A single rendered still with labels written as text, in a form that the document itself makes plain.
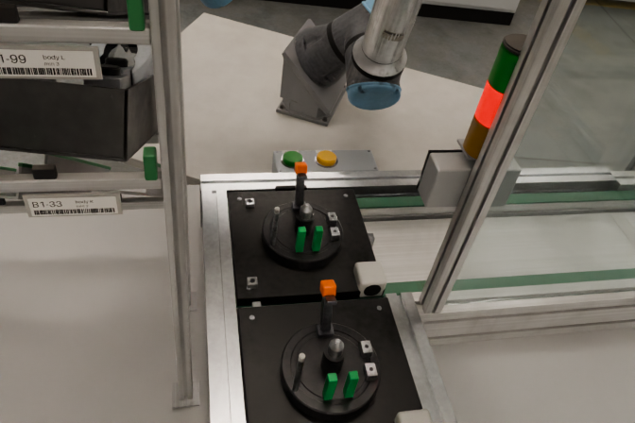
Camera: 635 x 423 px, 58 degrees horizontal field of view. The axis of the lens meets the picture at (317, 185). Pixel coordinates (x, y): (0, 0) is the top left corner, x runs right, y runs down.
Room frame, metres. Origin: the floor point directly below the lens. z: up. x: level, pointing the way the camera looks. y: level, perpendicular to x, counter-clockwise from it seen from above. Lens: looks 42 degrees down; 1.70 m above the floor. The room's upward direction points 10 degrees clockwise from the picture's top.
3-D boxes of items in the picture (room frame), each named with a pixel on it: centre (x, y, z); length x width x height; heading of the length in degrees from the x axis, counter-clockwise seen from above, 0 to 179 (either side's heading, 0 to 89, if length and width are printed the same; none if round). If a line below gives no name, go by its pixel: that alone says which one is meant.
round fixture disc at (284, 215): (0.67, 0.01, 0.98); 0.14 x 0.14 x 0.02
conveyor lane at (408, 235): (0.73, -0.28, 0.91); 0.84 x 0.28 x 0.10; 107
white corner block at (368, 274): (0.60, -0.11, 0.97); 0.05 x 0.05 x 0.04; 17
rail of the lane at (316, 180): (0.89, -0.21, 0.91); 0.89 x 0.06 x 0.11; 107
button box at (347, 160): (0.90, -0.01, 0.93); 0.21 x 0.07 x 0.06; 107
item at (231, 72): (1.21, 0.07, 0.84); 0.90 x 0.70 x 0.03; 79
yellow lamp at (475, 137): (0.61, -0.20, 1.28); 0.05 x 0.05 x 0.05
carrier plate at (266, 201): (0.67, 0.01, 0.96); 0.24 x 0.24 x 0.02; 17
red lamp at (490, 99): (0.61, -0.20, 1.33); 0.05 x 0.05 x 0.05
